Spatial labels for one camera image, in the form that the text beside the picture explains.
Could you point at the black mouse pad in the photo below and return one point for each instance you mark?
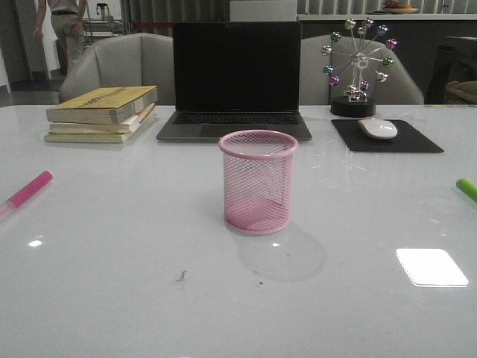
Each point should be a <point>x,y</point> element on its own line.
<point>407,140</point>

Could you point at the middle cream book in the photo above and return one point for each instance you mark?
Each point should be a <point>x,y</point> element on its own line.
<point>128,126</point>

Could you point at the pink mesh pen holder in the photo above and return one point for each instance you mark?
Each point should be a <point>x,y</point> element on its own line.
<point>257,179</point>

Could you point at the left grey armchair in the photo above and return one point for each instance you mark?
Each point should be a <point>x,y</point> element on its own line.
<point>131,60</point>

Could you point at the pink highlighter pen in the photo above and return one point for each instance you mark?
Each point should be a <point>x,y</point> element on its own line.
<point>24,194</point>

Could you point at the fruit bowl on counter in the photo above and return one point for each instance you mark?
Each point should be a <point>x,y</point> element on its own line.
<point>397,7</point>

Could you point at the green highlighter pen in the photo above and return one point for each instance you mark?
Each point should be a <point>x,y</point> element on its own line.
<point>468,188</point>

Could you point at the ferris wheel desk ornament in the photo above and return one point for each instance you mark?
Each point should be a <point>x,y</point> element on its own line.
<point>356,56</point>

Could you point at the cream book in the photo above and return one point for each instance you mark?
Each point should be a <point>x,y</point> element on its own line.
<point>128,126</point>
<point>90,138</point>

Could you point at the grey armchair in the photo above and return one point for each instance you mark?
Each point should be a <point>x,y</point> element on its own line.
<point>131,60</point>
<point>323,77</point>

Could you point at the top yellow book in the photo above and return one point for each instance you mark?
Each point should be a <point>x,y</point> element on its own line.
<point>106,105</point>

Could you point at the bottom cream book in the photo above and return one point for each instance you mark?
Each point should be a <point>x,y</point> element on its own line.
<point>90,138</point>

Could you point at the right grey armchair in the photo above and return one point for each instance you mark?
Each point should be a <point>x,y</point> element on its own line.
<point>323,77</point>

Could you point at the grey laptop computer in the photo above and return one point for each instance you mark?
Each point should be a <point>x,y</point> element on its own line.
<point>235,76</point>

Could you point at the white computer mouse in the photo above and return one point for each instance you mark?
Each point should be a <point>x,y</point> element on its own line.
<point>378,128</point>

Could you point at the person in background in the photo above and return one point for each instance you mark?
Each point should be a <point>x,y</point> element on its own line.
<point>67,24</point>

